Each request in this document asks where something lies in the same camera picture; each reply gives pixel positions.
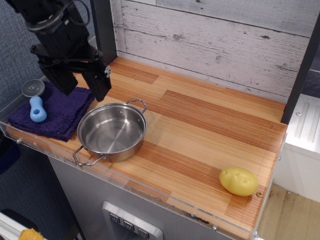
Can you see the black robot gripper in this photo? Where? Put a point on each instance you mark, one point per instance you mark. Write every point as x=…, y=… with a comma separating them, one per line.
x=63, y=49

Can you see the stainless steel pot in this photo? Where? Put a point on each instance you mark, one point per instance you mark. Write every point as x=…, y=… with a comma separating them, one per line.
x=114, y=131

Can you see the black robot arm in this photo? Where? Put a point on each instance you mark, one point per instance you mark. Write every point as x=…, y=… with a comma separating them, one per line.
x=48, y=11

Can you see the purple folded cloth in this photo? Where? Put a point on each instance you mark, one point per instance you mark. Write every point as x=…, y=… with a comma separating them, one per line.
x=63, y=113

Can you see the clear acrylic edge guard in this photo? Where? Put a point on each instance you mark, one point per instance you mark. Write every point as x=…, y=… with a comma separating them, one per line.
x=178, y=168

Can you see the silver toy fridge cabinet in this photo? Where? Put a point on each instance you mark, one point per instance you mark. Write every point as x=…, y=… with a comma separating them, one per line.
x=105, y=211

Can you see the yellow object at corner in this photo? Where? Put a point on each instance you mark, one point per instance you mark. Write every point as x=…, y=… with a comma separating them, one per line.
x=30, y=234

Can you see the yellow toy potato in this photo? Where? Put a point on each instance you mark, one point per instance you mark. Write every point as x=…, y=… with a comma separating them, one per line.
x=239, y=181

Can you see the white aluminium side unit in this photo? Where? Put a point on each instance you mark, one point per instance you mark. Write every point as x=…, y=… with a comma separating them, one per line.
x=298, y=166

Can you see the white rail bottom left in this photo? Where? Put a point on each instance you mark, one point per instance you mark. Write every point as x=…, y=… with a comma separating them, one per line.
x=9, y=228

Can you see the dark right shelf post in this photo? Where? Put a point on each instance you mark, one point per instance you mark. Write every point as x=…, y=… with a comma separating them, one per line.
x=302, y=73

